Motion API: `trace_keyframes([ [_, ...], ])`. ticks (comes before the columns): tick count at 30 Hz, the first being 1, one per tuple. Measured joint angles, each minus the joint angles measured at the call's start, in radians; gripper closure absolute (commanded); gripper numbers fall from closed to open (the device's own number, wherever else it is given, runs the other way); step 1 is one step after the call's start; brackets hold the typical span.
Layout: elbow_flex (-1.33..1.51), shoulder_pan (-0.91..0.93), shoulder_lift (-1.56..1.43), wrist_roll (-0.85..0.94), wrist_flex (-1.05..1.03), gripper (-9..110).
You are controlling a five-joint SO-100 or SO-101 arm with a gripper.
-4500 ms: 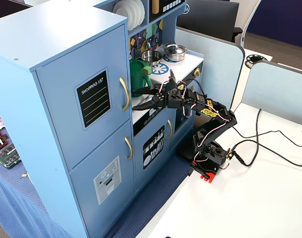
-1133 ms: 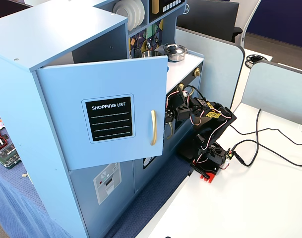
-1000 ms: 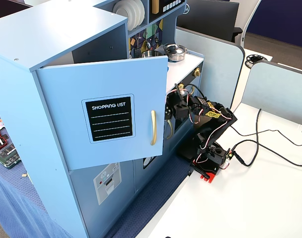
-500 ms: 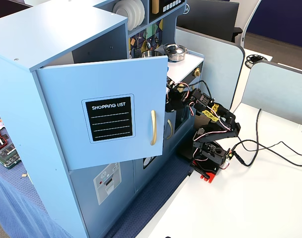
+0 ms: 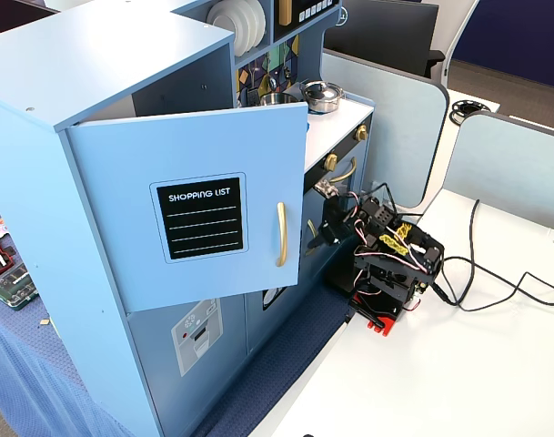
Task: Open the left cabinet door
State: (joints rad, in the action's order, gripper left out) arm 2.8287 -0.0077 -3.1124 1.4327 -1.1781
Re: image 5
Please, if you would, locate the black cable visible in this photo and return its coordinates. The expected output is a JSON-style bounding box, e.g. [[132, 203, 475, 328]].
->
[[439, 256, 554, 295], [456, 290, 554, 314], [433, 198, 482, 313]]

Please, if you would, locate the blue woven cloth mat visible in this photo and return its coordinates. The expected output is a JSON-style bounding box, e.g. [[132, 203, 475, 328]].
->
[[0, 181, 353, 437]]

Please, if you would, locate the steel saucepan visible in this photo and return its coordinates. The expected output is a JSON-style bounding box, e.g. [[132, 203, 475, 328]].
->
[[258, 92, 301, 107]]

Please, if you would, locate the steel pot lid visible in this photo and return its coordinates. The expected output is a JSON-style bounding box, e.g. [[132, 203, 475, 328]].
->
[[300, 80, 345, 104]]

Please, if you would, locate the blue oven door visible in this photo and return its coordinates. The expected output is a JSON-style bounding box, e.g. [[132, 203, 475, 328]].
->
[[324, 136, 374, 219]]

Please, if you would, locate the light blue toy kitchen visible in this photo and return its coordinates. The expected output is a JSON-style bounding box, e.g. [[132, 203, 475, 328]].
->
[[0, 0, 378, 437]]

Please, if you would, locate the white plastic plate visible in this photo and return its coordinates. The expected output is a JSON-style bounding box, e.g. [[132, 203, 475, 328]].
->
[[206, 2, 241, 36], [233, 0, 267, 56], [217, 0, 257, 46]]

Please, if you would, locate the black office chair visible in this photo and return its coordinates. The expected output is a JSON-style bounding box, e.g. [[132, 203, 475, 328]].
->
[[324, 0, 447, 79]]

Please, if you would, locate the red table clamp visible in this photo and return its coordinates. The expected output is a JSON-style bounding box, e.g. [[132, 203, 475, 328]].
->
[[348, 293, 404, 339]]

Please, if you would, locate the blue door with shopping list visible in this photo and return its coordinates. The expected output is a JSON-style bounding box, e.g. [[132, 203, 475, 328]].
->
[[65, 100, 310, 315]]

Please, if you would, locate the dark brown furniture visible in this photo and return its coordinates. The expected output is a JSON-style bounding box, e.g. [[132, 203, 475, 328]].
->
[[0, 0, 62, 36]]

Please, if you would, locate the steel pot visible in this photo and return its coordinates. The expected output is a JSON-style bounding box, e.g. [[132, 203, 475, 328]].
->
[[300, 88, 348, 115]]

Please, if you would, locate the white curved frame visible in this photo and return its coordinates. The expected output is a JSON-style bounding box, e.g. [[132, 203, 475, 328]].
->
[[441, 0, 482, 88]]

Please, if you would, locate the blue door with dispenser sticker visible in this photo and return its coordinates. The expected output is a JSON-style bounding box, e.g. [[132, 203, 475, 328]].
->
[[124, 295, 249, 437]]

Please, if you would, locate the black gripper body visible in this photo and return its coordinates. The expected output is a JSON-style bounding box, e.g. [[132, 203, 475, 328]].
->
[[322, 194, 358, 248]]

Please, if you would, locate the black filament spool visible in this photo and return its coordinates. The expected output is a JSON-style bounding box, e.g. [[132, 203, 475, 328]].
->
[[448, 99, 492, 125]]

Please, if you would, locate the light blue desk partition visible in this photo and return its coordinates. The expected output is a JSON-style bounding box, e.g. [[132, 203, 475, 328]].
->
[[320, 47, 450, 211], [441, 111, 554, 239]]

